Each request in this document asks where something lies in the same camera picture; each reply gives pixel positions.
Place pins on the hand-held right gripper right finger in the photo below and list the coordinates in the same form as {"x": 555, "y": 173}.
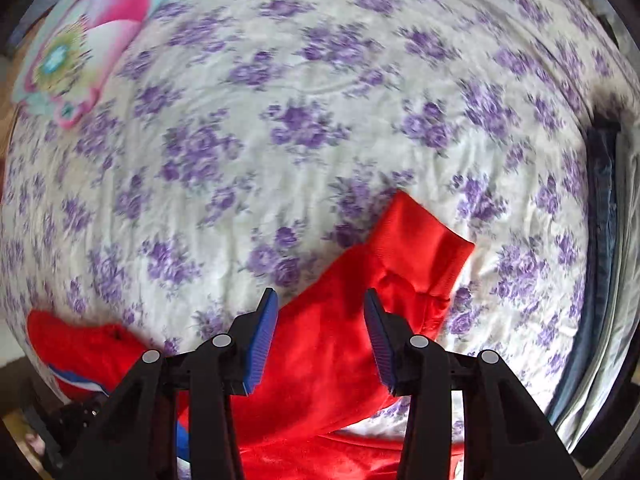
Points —
{"x": 378, "y": 340}

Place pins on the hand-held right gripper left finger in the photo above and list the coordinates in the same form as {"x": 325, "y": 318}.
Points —
{"x": 263, "y": 340}

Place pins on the red pants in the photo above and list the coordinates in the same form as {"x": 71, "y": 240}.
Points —
{"x": 325, "y": 360}

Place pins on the purple floral bed sheet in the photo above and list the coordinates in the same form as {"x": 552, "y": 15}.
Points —
{"x": 300, "y": 125}

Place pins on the dark blue folded cloth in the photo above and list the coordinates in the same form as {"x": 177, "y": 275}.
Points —
{"x": 597, "y": 240}

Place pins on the colourful floral pillow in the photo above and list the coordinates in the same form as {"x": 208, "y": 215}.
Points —
{"x": 80, "y": 35}

